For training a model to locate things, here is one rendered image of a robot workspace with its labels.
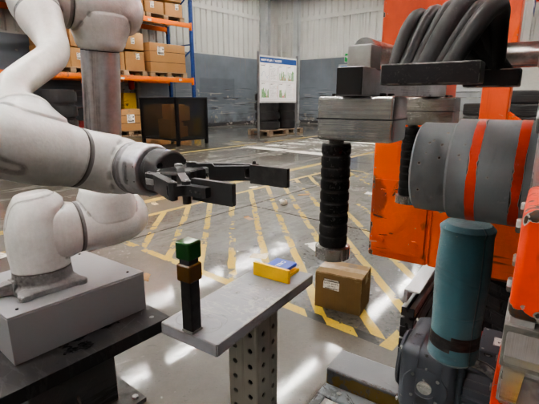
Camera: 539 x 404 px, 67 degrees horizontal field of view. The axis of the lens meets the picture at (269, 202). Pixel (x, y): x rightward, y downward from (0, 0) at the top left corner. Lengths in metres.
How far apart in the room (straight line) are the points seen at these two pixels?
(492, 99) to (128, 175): 2.59
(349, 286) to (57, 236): 1.20
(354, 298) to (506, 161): 1.43
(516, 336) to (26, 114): 0.65
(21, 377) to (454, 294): 0.99
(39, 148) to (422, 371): 0.87
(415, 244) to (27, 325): 1.01
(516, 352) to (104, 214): 1.11
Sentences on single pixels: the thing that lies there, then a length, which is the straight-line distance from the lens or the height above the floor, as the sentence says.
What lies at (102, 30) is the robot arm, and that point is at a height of 1.12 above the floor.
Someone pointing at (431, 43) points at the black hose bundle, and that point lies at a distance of 0.44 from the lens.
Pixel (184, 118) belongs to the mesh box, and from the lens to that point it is 8.73.
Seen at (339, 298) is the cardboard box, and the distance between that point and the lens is 1.94.
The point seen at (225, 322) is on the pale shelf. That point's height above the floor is 0.45.
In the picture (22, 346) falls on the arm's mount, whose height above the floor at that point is 0.34.
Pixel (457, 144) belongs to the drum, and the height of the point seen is 0.89.
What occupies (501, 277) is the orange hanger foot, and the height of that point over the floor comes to 0.53.
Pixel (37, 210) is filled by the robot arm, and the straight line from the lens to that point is 1.26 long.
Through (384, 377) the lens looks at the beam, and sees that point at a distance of 1.39.
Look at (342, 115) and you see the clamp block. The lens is 0.48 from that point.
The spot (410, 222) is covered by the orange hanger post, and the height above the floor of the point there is 0.63.
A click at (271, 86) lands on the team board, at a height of 1.20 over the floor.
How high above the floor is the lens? 0.95
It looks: 14 degrees down
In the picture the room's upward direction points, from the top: straight up
